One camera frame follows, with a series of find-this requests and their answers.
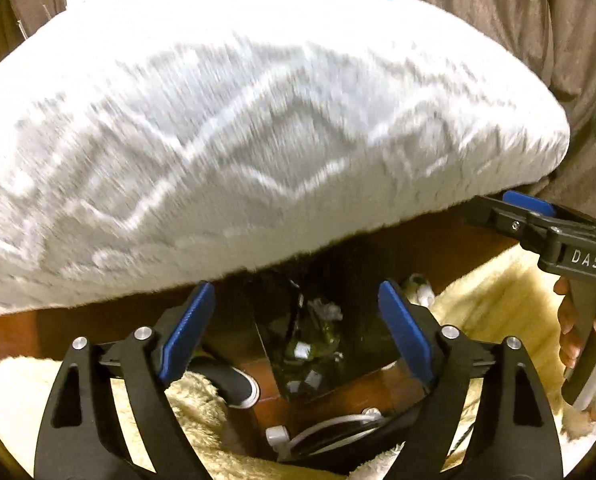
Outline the white shoe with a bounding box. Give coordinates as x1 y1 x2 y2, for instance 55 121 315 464
403 274 436 308

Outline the crumpled clear plastic wrapper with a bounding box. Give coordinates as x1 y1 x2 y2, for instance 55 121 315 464
308 297 346 323

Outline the brown curtain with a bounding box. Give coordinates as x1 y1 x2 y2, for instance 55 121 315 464
398 0 596 206

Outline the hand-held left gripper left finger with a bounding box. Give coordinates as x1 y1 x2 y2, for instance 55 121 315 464
34 281 216 480

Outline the black sneaker with white sole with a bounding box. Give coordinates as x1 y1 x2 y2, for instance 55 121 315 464
198 360 261 408

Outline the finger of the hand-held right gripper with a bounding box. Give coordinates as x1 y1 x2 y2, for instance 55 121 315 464
502 191 596 226
470 196 568 261

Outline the person's right hand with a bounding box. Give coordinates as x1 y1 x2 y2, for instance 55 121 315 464
554 277 596 368

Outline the grey textured plush blanket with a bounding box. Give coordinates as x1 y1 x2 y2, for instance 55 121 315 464
0 0 571 311

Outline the black trash bag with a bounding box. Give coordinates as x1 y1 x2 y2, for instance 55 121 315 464
243 260 403 403

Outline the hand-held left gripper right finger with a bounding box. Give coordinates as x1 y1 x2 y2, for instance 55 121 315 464
378 280 564 480

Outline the cream fluffy rug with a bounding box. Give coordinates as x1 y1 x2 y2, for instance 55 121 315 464
0 247 596 480

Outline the white charger cable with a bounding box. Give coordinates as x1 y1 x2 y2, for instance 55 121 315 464
265 407 383 461

